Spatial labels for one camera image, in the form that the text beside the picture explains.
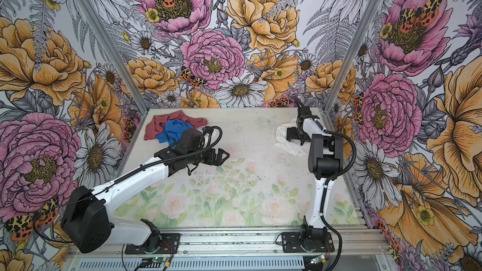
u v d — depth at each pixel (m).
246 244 0.76
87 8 0.78
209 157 0.73
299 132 0.89
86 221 0.41
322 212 0.62
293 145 0.99
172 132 1.03
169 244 0.73
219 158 0.73
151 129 1.05
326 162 0.58
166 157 0.59
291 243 0.74
